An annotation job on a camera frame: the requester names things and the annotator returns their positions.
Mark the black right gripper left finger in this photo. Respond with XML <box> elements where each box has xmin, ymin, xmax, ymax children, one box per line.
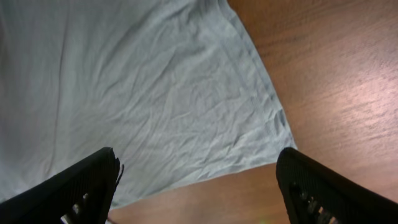
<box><xmin>1</xmin><ymin>147</ymin><xmax>124</xmax><ymax>223</ymax></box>

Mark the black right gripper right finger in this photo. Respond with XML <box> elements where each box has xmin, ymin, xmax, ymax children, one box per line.
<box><xmin>276</xmin><ymin>147</ymin><xmax>397</xmax><ymax>223</ymax></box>

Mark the light blue t-shirt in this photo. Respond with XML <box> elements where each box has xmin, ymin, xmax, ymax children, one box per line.
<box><xmin>1</xmin><ymin>0</ymin><xmax>295</xmax><ymax>208</ymax></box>

